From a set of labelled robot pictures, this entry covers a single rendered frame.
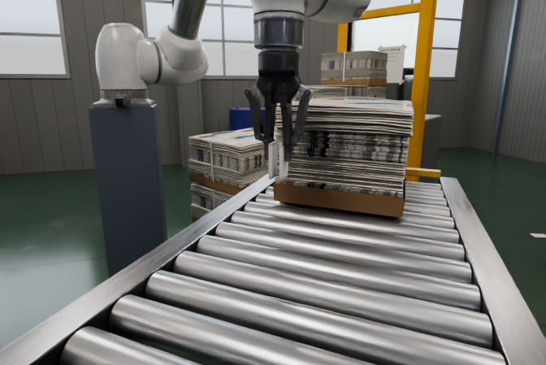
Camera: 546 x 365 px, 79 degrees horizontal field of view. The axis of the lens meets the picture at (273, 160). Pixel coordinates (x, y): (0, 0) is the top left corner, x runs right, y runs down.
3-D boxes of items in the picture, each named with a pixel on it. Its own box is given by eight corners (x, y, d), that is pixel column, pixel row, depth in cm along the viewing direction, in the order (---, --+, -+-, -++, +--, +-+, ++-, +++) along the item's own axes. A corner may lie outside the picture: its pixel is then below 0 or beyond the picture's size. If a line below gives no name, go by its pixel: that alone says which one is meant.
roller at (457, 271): (218, 245, 70) (223, 222, 71) (472, 295, 54) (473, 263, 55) (206, 245, 66) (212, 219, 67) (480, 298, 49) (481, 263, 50)
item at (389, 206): (292, 182, 92) (292, 167, 91) (403, 194, 82) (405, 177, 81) (272, 201, 78) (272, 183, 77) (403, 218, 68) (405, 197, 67)
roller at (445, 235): (245, 222, 82) (249, 202, 83) (460, 257, 65) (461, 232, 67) (236, 220, 77) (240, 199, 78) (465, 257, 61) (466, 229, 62)
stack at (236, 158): (194, 288, 179) (185, 136, 160) (315, 222, 265) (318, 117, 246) (244, 321, 154) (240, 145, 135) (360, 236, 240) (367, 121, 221)
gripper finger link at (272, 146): (271, 143, 62) (268, 143, 63) (271, 179, 64) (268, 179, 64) (277, 141, 65) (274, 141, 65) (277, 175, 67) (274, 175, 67)
